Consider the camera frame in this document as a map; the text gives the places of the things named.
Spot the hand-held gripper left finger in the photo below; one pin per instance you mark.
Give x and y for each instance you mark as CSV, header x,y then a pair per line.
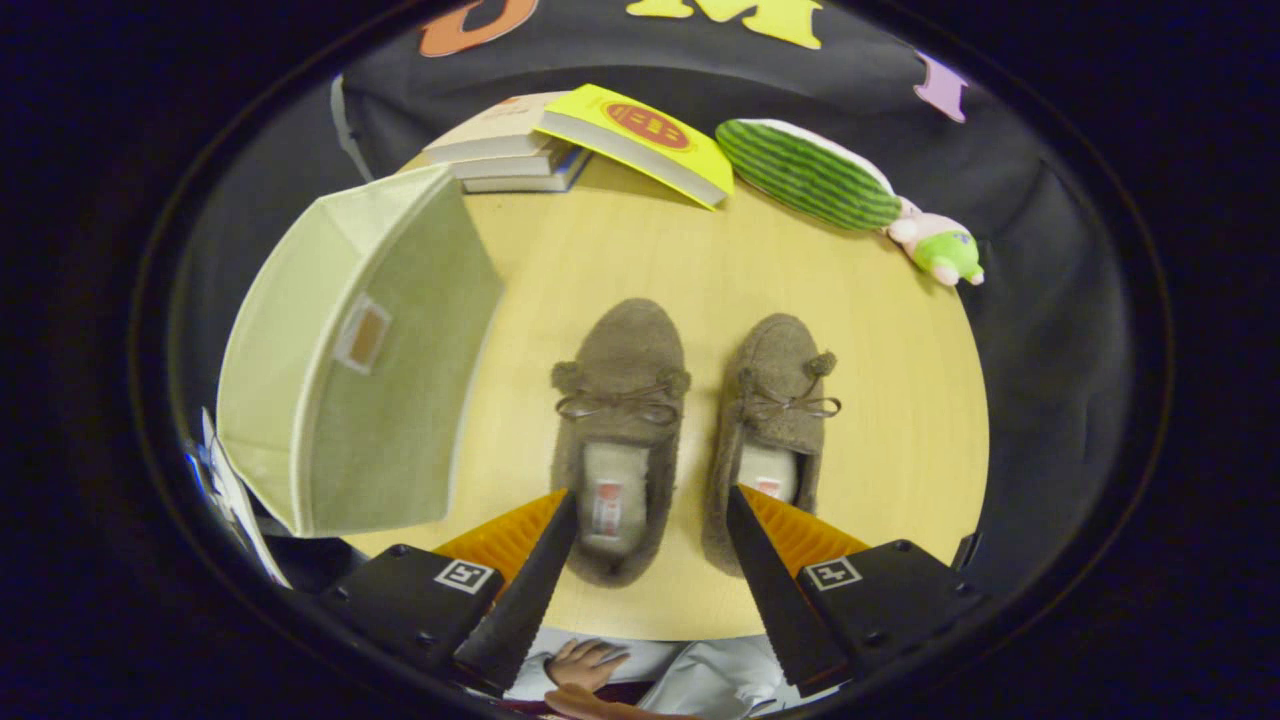
x,y
525,610

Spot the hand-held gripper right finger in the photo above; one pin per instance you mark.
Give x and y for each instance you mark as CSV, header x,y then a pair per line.
x,y
780,600

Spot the pale green fabric storage box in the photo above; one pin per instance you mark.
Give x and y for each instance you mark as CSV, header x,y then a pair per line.
x,y
400,400

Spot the brown fuzzy slipper shoe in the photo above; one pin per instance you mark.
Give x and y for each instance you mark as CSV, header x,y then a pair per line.
x,y
780,350
620,340

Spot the black table edge clamp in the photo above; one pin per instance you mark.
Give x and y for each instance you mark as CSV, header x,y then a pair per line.
x,y
967,553

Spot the pink and green plush toy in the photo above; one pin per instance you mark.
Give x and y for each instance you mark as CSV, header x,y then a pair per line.
x,y
945,250

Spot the blue-spined book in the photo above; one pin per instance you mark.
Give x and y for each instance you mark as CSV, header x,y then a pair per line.
x,y
530,186

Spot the watermelon slice plush toy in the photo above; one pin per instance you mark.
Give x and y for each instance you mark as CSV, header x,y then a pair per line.
x,y
810,175

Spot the grey book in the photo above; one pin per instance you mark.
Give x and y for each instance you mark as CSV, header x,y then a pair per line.
x,y
500,168

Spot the yellow book with red label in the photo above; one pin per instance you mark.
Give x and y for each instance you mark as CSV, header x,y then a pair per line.
x,y
640,150

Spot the beige book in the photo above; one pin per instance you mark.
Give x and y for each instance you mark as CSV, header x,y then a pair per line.
x,y
500,125

